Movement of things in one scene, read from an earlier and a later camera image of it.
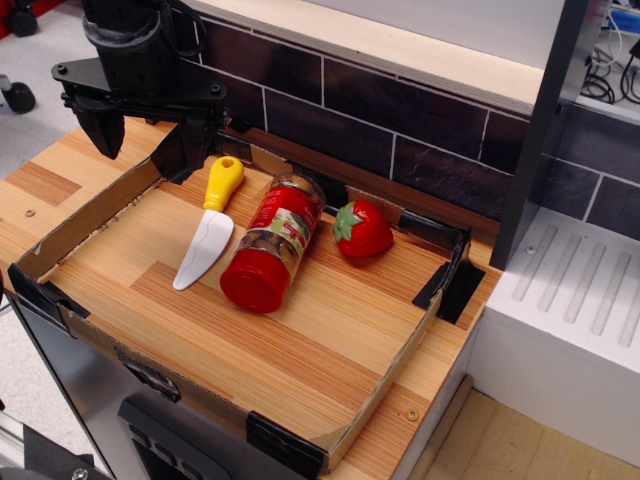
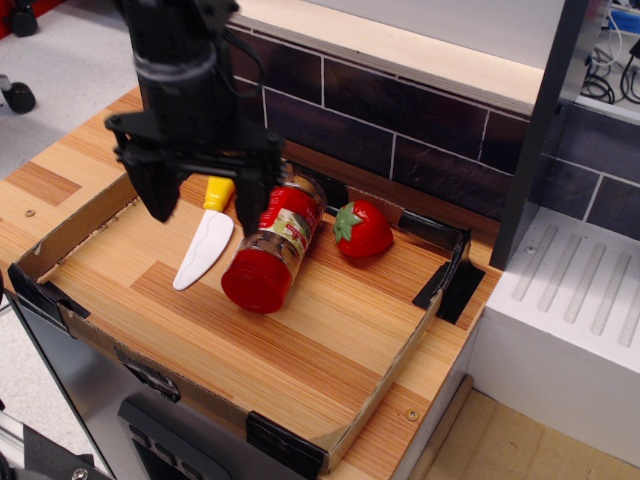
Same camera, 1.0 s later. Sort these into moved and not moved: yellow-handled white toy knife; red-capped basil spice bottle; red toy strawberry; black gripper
Moved: black gripper
Not moved: red toy strawberry; red-capped basil spice bottle; yellow-handled white toy knife
